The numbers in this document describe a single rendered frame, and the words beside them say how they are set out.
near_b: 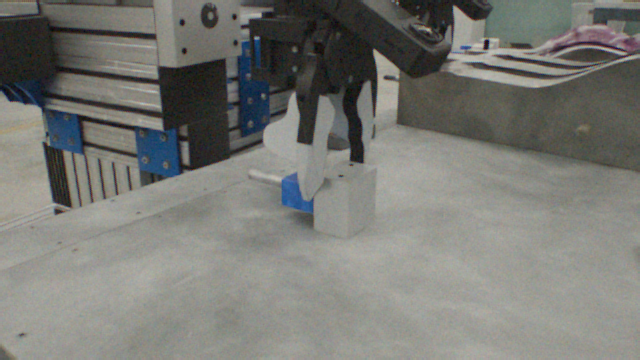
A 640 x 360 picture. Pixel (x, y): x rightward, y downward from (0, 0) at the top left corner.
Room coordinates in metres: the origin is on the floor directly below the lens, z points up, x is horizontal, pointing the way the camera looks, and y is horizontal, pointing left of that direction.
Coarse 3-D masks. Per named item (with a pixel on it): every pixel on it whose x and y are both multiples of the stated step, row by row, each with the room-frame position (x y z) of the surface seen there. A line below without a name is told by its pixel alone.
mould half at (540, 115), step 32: (448, 64) 0.85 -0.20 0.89; (512, 64) 0.87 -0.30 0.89; (576, 64) 0.90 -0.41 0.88; (608, 64) 0.67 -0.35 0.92; (416, 96) 0.82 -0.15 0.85; (448, 96) 0.79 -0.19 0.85; (480, 96) 0.76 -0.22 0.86; (512, 96) 0.73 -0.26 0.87; (544, 96) 0.70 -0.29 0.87; (576, 96) 0.68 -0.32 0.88; (608, 96) 0.65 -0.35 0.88; (448, 128) 0.78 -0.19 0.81; (480, 128) 0.75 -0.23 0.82; (512, 128) 0.72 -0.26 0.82; (544, 128) 0.70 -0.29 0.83; (576, 128) 0.67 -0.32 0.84; (608, 128) 0.65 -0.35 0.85; (608, 160) 0.65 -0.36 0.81
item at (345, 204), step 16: (256, 176) 0.53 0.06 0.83; (272, 176) 0.52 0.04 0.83; (288, 176) 0.49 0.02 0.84; (336, 176) 0.46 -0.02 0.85; (352, 176) 0.46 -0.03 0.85; (368, 176) 0.47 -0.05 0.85; (288, 192) 0.49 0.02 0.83; (320, 192) 0.46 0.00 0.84; (336, 192) 0.45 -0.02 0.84; (352, 192) 0.45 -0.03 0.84; (368, 192) 0.47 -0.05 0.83; (304, 208) 0.48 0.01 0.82; (320, 208) 0.46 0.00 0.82; (336, 208) 0.45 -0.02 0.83; (352, 208) 0.45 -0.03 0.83; (368, 208) 0.47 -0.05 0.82; (320, 224) 0.46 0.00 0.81; (336, 224) 0.45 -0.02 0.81; (352, 224) 0.45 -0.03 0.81; (368, 224) 0.47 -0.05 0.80
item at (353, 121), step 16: (368, 80) 0.51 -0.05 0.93; (336, 96) 0.52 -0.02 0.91; (352, 96) 0.50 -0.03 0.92; (368, 96) 0.51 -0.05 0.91; (336, 112) 0.52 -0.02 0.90; (352, 112) 0.49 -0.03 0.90; (368, 112) 0.51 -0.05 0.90; (336, 128) 0.53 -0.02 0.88; (352, 128) 0.51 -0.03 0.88; (368, 128) 0.51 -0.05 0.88; (352, 144) 0.51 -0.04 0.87; (368, 144) 0.51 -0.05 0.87; (352, 160) 0.51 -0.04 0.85
